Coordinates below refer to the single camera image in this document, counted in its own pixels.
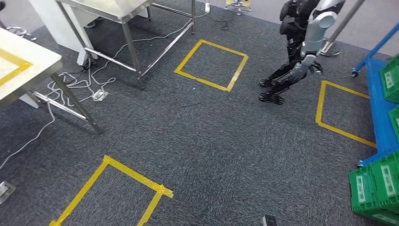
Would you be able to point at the white power strip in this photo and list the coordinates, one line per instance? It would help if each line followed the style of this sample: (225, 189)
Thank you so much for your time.
(207, 7)

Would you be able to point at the green open plastic crate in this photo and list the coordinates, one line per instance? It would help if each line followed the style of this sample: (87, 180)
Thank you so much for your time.
(374, 187)

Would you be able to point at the steel workbench table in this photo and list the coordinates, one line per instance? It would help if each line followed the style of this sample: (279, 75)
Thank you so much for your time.
(103, 7)
(31, 62)

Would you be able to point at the yellow floor tape square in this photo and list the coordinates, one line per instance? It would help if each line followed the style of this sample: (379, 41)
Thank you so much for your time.
(202, 81)
(134, 173)

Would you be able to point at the green folded plastic crate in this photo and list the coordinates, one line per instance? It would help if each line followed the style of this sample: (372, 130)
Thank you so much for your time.
(391, 81)
(395, 124)

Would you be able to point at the chrome round base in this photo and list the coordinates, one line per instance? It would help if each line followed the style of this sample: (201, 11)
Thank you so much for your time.
(329, 49)

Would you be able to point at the black humanoid robot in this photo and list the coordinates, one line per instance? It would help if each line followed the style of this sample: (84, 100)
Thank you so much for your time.
(293, 18)

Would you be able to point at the white cabinet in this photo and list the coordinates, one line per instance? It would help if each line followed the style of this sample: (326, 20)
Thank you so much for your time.
(50, 18)

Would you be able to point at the grey floor socket box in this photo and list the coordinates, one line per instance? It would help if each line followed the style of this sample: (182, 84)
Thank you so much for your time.
(6, 191)
(100, 95)

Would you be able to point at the small black floor strip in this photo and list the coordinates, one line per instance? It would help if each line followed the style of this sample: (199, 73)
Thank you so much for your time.
(191, 105)

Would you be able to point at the chrome stool base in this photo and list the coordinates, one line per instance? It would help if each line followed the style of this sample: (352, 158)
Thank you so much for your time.
(18, 30)

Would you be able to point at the blue steel shelf rack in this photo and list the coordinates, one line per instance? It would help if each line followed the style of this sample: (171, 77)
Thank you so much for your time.
(378, 109)

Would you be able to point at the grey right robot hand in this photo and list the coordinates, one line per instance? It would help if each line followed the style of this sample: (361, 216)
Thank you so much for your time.
(269, 221)

